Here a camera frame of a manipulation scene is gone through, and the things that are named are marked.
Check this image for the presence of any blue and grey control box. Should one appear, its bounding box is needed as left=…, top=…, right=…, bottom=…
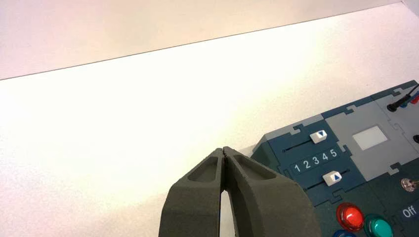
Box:
left=251, top=80, right=419, bottom=237

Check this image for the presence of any white rectangular display window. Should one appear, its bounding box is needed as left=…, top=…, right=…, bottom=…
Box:
left=352, top=125, right=388, bottom=152

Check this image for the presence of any white slider knob up triangle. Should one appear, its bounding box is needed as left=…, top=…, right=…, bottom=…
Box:
left=322, top=170, right=343, bottom=187

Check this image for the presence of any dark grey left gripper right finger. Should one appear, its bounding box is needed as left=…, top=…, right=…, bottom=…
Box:
left=224, top=146, right=323, bottom=237

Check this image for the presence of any metal toggle switch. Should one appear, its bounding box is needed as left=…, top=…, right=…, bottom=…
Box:
left=401, top=178, right=419, bottom=193

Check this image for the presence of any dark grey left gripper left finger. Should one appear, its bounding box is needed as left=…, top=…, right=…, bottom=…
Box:
left=158, top=148, right=225, bottom=237

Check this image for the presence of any black jumper wire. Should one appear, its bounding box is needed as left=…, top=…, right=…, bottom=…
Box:
left=386, top=83, right=419, bottom=144

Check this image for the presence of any green round push button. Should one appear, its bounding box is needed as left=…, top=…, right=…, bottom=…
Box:
left=363, top=214, right=394, bottom=237

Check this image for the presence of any white slider knob down triangle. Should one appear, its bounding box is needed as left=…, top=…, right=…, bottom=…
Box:
left=309, top=129, right=328, bottom=145

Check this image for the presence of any blue round push button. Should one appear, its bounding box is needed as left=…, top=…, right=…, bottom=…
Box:
left=332, top=229, right=357, bottom=237

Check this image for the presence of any red round push button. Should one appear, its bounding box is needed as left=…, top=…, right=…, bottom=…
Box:
left=336, top=202, right=365, bottom=232

